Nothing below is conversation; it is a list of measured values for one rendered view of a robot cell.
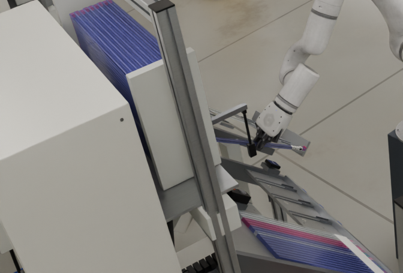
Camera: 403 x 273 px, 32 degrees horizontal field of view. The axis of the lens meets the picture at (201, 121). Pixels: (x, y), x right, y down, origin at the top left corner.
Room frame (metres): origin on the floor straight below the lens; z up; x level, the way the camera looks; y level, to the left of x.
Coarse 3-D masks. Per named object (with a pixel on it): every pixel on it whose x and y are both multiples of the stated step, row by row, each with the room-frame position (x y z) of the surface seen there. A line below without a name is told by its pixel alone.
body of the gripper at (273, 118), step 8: (272, 104) 2.03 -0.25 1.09; (264, 112) 2.03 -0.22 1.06; (272, 112) 2.01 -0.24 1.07; (280, 112) 1.99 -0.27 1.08; (288, 112) 1.99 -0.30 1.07; (256, 120) 2.04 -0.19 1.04; (264, 120) 2.01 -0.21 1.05; (272, 120) 1.99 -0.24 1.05; (280, 120) 1.97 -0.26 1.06; (288, 120) 1.98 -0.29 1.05; (264, 128) 1.99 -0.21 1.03; (272, 128) 1.97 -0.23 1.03; (280, 128) 1.96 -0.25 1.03; (272, 136) 1.96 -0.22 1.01; (280, 136) 1.97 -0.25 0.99
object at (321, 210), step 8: (288, 176) 2.07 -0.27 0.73; (288, 184) 2.03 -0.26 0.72; (296, 184) 2.01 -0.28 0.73; (296, 192) 1.98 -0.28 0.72; (304, 192) 1.95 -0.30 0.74; (312, 200) 1.90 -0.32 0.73; (320, 208) 1.85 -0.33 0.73; (328, 216) 1.81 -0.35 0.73; (336, 224) 1.76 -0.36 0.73; (344, 232) 1.72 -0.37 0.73; (352, 240) 1.67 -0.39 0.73; (384, 264) 1.54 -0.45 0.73; (392, 272) 1.49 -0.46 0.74
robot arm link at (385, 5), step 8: (376, 0) 2.14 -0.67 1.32; (384, 0) 2.13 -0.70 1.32; (392, 0) 2.12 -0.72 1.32; (400, 0) 2.11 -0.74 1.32; (384, 8) 2.12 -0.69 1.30; (392, 8) 2.10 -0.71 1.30; (400, 8) 2.10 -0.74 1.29; (384, 16) 2.13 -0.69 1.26; (392, 16) 2.11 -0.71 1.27; (400, 16) 2.10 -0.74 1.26; (392, 24) 2.12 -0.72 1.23; (400, 24) 2.11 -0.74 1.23; (392, 32) 2.15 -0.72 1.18; (400, 32) 2.12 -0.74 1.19; (392, 40) 2.19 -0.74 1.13; (400, 40) 2.19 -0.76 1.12; (392, 48) 2.21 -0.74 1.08; (400, 48) 2.18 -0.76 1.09; (400, 56) 2.18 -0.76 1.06
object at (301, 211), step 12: (264, 180) 1.97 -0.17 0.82; (276, 180) 2.03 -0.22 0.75; (276, 192) 1.90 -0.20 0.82; (288, 192) 1.95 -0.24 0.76; (288, 204) 1.82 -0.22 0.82; (300, 204) 1.86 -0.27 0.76; (300, 216) 1.74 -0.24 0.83; (312, 216) 1.79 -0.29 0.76; (312, 228) 1.68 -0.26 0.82; (324, 228) 1.72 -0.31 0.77
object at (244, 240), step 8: (248, 208) 1.64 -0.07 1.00; (232, 232) 1.42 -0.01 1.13; (240, 232) 1.44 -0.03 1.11; (248, 232) 1.46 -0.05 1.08; (240, 240) 1.38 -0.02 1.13; (248, 240) 1.40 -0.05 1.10; (256, 240) 1.42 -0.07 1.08; (240, 248) 1.33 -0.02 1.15; (248, 248) 1.35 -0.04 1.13; (256, 248) 1.37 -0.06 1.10; (264, 248) 1.39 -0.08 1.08; (272, 256) 1.35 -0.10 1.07
